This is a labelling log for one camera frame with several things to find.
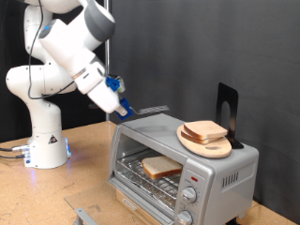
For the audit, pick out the silver oven knob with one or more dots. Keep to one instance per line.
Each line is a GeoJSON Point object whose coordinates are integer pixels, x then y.
{"type": "Point", "coordinates": [184, 218]}
{"type": "Point", "coordinates": [189, 195]}

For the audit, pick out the white bread slice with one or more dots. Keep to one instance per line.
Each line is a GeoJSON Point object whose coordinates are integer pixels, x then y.
{"type": "Point", "coordinates": [192, 137]}
{"type": "Point", "coordinates": [206, 128]}
{"type": "Point", "coordinates": [162, 167]}

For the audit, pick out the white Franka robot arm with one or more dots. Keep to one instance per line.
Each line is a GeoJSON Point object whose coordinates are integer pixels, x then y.
{"type": "Point", "coordinates": [40, 140]}

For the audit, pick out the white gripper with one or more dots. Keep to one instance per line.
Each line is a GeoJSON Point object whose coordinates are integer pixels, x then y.
{"type": "Point", "coordinates": [104, 98]}

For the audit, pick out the wooden riser under oven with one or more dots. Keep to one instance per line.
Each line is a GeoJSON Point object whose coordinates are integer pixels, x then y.
{"type": "Point", "coordinates": [146, 219]}

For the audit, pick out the red oven indicator light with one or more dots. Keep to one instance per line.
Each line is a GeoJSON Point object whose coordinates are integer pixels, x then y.
{"type": "Point", "coordinates": [194, 179]}

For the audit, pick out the metal spatula with blue block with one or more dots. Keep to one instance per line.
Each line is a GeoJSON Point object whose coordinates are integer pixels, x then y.
{"type": "Point", "coordinates": [153, 110]}

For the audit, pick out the metal pole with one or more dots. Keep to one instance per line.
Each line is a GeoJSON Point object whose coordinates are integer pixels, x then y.
{"type": "Point", "coordinates": [107, 56]}

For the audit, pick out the round wooden serving board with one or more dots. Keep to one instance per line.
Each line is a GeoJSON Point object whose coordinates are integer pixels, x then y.
{"type": "Point", "coordinates": [212, 150]}

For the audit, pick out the silver toaster oven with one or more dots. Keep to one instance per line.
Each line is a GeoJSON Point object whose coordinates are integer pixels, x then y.
{"type": "Point", "coordinates": [218, 193]}

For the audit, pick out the black metal bookend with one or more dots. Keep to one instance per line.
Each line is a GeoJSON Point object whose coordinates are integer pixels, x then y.
{"type": "Point", "coordinates": [232, 97]}

